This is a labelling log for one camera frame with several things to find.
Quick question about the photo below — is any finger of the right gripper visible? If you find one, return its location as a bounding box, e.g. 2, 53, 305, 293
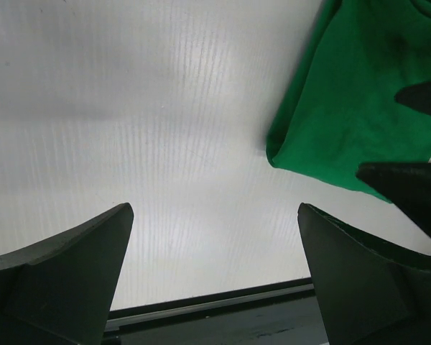
356, 162, 431, 238
394, 80, 431, 116

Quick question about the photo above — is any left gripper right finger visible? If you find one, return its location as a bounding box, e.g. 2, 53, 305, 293
297, 203, 431, 344

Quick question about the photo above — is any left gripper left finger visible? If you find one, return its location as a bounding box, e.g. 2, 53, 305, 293
0, 203, 134, 344

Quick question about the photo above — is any green t-shirt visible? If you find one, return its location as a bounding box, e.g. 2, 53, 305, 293
266, 1, 431, 195

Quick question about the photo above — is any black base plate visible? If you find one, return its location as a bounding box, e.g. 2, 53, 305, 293
102, 278, 328, 344

